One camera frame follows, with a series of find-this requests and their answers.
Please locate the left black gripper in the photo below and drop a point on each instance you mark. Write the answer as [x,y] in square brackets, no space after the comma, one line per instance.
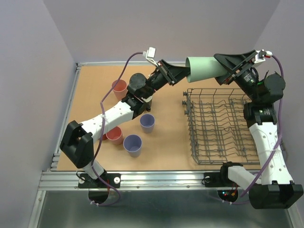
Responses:
[173,73]

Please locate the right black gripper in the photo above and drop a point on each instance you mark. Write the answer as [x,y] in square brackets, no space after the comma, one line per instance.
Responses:
[234,62]

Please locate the green plastic cup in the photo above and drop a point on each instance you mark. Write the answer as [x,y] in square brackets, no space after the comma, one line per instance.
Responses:
[202,68]

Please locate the purple cup small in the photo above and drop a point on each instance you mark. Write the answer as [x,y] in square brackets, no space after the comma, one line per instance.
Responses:
[147,122]

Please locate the black white-lined mug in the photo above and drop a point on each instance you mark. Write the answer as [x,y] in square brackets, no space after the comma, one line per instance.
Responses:
[149,104]

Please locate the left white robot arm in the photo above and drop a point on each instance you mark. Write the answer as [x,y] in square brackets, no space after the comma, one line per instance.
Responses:
[79,138]

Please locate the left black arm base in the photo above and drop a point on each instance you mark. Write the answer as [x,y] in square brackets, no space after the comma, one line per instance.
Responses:
[86,182]

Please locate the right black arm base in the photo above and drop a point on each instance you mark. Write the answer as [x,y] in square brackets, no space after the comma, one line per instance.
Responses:
[213,180]

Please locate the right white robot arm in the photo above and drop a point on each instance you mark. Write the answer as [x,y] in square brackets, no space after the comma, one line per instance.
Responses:
[273,187]

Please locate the pink cup far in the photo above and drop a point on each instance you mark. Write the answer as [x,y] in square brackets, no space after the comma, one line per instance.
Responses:
[119,89]

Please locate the pink cup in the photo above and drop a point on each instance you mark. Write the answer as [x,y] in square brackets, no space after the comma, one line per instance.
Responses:
[119,89]
[115,136]

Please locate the pink cup near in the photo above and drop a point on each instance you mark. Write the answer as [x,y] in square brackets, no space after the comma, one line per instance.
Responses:
[115,136]

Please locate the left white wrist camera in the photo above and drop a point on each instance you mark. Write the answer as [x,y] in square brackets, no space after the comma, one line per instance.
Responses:
[149,55]

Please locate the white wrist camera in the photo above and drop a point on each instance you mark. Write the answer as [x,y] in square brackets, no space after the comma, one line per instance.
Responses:
[149,55]
[261,56]

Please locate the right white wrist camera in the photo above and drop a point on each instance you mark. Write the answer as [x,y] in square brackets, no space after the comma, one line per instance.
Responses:
[261,56]

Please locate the grey wire dish rack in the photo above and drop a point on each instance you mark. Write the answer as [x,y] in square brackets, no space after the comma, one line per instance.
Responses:
[217,128]

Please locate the aluminium front rail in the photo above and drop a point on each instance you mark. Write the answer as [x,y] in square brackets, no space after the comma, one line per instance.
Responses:
[130,181]

